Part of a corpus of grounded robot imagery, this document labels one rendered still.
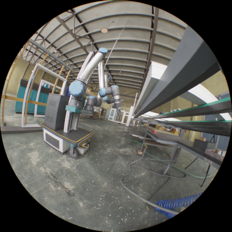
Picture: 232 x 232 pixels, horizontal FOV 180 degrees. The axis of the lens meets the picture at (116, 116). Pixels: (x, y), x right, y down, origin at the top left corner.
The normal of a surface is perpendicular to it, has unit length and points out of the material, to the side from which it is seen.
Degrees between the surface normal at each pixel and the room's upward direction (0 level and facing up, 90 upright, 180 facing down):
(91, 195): 0
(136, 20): 180
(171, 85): 180
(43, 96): 90
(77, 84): 95
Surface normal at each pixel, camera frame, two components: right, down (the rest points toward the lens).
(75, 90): 0.34, 0.17
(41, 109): 0.95, 0.22
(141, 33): -0.23, 0.97
